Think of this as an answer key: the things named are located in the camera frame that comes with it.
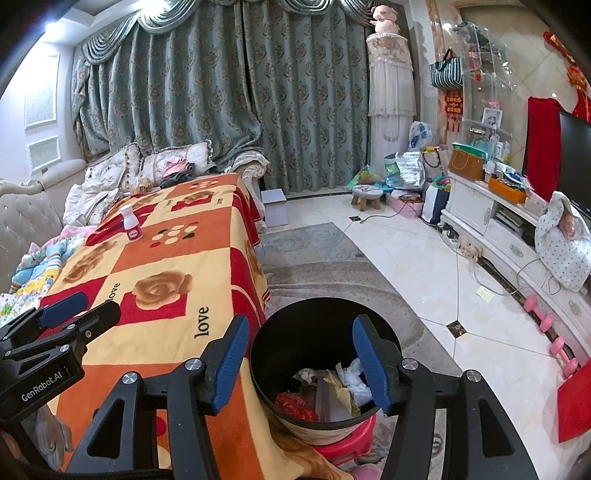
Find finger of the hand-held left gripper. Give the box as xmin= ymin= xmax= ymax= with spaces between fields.
xmin=0 ymin=292 xmax=89 ymax=344
xmin=4 ymin=301 xmax=122 ymax=363

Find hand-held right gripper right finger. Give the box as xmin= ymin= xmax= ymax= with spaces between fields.
xmin=352 ymin=314 xmax=539 ymax=480

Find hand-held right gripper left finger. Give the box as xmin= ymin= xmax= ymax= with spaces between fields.
xmin=67 ymin=314 xmax=251 ymax=480

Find white tissue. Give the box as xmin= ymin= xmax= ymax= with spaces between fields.
xmin=335 ymin=357 xmax=374 ymax=407

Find yellow paper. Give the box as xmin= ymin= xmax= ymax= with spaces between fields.
xmin=323 ymin=371 xmax=361 ymax=416

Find black trash bin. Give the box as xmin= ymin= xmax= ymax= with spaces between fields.
xmin=249 ymin=298 xmax=402 ymax=446

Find red plastic bag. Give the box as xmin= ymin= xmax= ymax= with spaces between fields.
xmin=276 ymin=392 xmax=319 ymax=422

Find person's left hand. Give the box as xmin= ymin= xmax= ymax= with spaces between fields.
xmin=36 ymin=406 xmax=75 ymax=469

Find colourful children's quilt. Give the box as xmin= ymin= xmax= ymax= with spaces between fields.
xmin=0 ymin=224 xmax=88 ymax=324

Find pink plastic stool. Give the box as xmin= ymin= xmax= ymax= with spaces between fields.
xmin=314 ymin=413 xmax=377 ymax=467

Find printed rose blanket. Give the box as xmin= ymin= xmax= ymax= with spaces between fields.
xmin=39 ymin=172 xmax=271 ymax=480

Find white bottle pink label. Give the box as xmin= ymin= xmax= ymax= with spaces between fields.
xmin=120 ymin=205 xmax=143 ymax=241

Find beige tufted sofa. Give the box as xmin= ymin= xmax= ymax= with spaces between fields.
xmin=0 ymin=150 xmax=271 ymax=296

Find white padded jacket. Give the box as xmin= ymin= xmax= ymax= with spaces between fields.
xmin=62 ymin=182 xmax=123 ymax=227

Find fringed beige cushion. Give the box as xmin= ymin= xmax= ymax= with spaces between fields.
xmin=85 ymin=143 xmax=141 ymax=195

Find white power strip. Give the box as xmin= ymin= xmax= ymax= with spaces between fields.
xmin=438 ymin=224 xmax=483 ymax=259

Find floral fringed cushion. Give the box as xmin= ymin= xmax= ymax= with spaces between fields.
xmin=139 ymin=141 xmax=215 ymax=185

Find pile of clothes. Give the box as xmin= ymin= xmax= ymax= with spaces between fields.
xmin=159 ymin=159 xmax=197 ymax=185

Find grey step box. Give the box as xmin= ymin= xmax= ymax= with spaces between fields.
xmin=261 ymin=188 xmax=289 ymax=227

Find pink basin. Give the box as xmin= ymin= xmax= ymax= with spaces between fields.
xmin=387 ymin=189 xmax=424 ymax=217

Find pink dumbbell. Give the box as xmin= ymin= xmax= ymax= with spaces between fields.
xmin=549 ymin=336 xmax=580 ymax=377
xmin=524 ymin=295 xmax=555 ymax=333

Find white shopping bag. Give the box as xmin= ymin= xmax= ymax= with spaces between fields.
xmin=421 ymin=182 xmax=451 ymax=225

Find small wooden stool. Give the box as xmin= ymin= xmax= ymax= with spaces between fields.
xmin=351 ymin=185 xmax=384 ymax=210

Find colourful foil bag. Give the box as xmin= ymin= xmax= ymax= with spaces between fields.
xmin=346 ymin=165 xmax=387 ymax=191

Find white television cabinet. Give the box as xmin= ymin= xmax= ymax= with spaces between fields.
xmin=441 ymin=171 xmax=591 ymax=352

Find teal gift bag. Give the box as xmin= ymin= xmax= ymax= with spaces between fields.
xmin=384 ymin=154 xmax=402 ymax=188

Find silver insulated bag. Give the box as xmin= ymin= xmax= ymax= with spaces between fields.
xmin=397 ymin=151 xmax=426 ymax=191

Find red flat bag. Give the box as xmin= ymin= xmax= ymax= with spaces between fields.
xmin=556 ymin=371 xmax=591 ymax=445

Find orange tray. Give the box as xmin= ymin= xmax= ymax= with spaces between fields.
xmin=487 ymin=176 xmax=529 ymax=205

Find brown handbag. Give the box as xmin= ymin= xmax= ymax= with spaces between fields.
xmin=449 ymin=147 xmax=486 ymax=182

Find white dotted cloth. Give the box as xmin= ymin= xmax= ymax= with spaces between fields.
xmin=534 ymin=191 xmax=591 ymax=292

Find white plastic bag blue print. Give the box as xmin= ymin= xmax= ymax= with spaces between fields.
xmin=409 ymin=121 xmax=437 ymax=151

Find green patterned curtain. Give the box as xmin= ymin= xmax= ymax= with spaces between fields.
xmin=71 ymin=0 xmax=421 ymax=195

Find red hanging decoration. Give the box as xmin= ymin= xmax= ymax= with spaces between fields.
xmin=443 ymin=90 xmax=465 ymax=134

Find lace covered air conditioner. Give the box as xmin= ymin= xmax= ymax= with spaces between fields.
xmin=366 ymin=32 xmax=417 ymax=171

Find red cloth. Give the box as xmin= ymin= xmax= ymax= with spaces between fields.
xmin=522 ymin=96 xmax=563 ymax=201

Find black television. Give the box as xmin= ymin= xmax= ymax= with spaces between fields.
xmin=556 ymin=110 xmax=591 ymax=215

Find striped tote bag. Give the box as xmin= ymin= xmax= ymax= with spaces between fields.
xmin=429 ymin=48 xmax=464 ymax=90

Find clear acrylic shelf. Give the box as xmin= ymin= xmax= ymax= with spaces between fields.
xmin=450 ymin=23 xmax=515 ymax=162

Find pink pig plush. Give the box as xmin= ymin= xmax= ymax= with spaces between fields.
xmin=369 ymin=4 xmax=402 ymax=35

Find red knot decoration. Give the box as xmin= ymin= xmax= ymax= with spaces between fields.
xmin=542 ymin=31 xmax=591 ymax=121

